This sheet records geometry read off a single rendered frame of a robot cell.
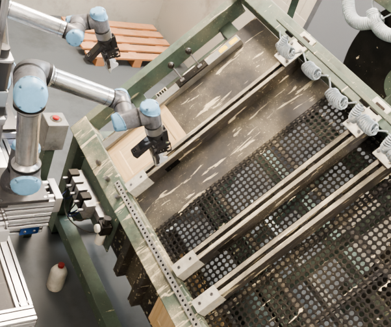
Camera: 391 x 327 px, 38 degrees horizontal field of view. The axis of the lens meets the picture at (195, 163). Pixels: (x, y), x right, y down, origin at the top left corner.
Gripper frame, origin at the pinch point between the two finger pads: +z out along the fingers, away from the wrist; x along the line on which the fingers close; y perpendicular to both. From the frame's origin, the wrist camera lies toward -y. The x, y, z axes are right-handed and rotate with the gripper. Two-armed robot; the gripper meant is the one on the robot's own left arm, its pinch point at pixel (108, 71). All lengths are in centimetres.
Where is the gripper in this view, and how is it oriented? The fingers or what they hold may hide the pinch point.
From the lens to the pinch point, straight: 291.4
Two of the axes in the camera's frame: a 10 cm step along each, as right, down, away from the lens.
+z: 0.8, 6.5, 7.6
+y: 9.0, -3.8, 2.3
